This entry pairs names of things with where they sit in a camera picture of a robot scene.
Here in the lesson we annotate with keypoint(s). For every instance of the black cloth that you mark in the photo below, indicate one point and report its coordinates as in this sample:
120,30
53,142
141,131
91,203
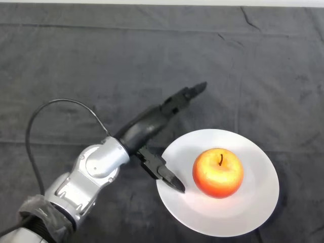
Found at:
177,63

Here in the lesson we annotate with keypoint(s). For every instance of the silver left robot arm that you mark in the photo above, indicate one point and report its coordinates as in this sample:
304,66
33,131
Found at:
83,177

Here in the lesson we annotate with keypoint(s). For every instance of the white round plate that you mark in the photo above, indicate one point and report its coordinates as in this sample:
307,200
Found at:
227,210

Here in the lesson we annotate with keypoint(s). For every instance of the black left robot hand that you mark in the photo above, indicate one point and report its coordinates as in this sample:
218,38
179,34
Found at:
149,126

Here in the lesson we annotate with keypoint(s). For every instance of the red yellow apple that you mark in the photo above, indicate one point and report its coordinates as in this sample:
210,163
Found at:
218,173

